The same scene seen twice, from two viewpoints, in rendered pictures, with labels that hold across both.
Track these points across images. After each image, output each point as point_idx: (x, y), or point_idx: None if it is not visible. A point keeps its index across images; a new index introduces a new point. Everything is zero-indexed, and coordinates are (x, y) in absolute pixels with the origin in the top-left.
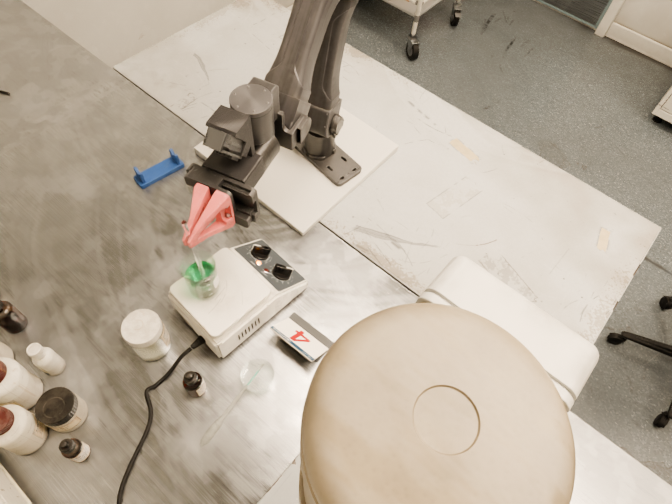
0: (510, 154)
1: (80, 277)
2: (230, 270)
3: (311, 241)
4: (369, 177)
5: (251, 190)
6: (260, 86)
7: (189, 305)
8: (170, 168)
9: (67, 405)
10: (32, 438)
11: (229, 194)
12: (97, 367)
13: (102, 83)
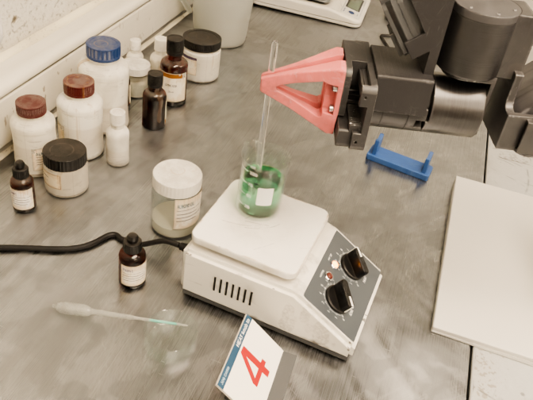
0: None
1: (227, 147)
2: (297, 225)
3: (430, 346)
4: None
5: (371, 85)
6: (517, 7)
7: (224, 200)
8: (410, 167)
9: (66, 157)
10: (28, 154)
11: (348, 71)
12: (128, 189)
13: None
